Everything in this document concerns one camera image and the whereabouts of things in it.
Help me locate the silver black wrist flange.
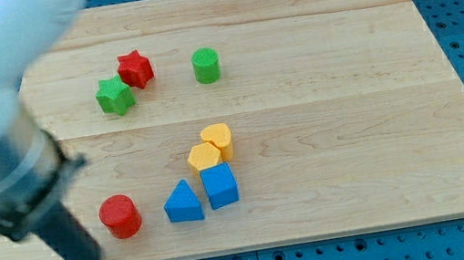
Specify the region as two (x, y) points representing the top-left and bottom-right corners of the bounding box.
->
(0, 109), (86, 242)

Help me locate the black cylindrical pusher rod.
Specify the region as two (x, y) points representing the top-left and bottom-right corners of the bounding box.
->
(33, 202), (102, 260)

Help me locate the red star block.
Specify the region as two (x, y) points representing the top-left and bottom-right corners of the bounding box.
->
(117, 50), (154, 89)

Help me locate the green star block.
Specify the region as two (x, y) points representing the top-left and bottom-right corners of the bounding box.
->
(95, 75), (137, 116)

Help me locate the red cylinder block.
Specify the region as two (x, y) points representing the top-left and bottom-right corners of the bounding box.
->
(98, 194), (143, 240)

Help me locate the blue triangle block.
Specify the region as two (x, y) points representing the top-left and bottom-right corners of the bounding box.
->
(163, 179), (205, 223)

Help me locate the yellow hexagon block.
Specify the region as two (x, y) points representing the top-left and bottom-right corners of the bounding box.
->
(187, 142), (222, 179)

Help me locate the blue cube block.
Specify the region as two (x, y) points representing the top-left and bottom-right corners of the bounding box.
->
(200, 162), (240, 210)

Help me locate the light wooden board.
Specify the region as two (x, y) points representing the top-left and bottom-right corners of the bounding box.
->
(20, 0), (464, 260)

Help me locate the yellow heart block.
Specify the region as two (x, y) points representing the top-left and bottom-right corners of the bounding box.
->
(201, 122), (234, 161)

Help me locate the green cylinder block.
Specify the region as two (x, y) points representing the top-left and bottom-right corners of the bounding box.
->
(191, 47), (221, 85)

